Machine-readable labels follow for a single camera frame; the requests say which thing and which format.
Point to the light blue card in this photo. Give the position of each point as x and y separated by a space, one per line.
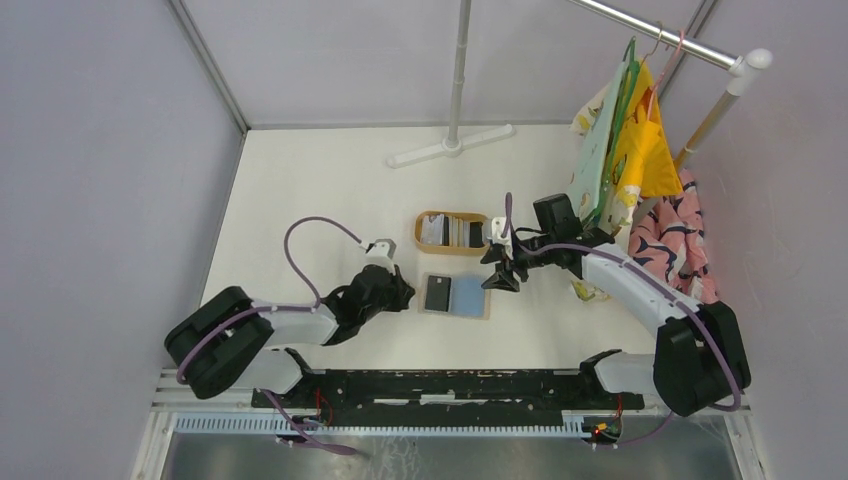
468 299

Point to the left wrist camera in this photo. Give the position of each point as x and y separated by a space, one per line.
381 253

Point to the green clothes hanger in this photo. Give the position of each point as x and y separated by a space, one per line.
627 85

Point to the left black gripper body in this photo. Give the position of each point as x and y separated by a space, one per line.
393 299

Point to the pink clothes hanger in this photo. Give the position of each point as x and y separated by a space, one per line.
653 100

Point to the wooden card tray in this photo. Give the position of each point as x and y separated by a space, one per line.
422 293

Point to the tan oval card holder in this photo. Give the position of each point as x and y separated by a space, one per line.
451 252

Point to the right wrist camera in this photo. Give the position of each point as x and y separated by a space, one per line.
498 231

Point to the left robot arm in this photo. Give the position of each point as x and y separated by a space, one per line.
236 341

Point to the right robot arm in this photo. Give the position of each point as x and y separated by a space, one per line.
699 360

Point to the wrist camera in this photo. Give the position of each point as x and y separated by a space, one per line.
498 231
381 253

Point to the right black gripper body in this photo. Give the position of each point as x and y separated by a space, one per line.
524 261

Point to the white clothes rack stand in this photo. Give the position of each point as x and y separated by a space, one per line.
453 144

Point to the yellow garment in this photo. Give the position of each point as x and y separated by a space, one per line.
644 164

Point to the cards in holder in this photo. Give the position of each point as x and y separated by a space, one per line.
445 230

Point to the metal hanging rod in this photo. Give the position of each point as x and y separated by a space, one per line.
736 65

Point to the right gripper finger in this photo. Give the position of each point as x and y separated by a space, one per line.
496 254
502 279

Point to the white printed garment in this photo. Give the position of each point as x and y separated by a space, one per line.
593 123

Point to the wooden rack pole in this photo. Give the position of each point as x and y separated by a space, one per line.
707 126

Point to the pink patterned garment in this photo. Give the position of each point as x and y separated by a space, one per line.
669 242

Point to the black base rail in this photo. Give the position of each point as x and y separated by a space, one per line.
458 398

